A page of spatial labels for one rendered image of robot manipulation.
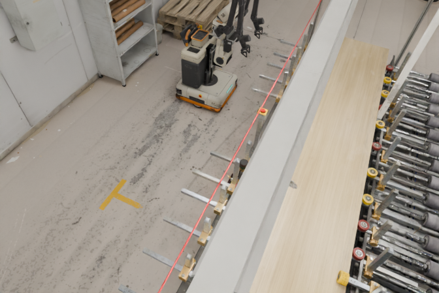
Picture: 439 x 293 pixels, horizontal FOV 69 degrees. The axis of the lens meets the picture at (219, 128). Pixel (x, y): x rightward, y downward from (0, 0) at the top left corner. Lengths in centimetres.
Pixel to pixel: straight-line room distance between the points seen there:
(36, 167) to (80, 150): 48
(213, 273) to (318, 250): 186
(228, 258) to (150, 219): 284
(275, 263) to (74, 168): 252
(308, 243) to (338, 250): 20
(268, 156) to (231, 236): 21
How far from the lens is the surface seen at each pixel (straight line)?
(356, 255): 251
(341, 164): 290
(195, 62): 395
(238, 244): 63
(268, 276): 228
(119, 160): 389
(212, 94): 416
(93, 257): 339
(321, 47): 113
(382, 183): 297
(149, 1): 488
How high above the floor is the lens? 304
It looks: 47 degrees down
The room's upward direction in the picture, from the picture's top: 4 degrees clockwise
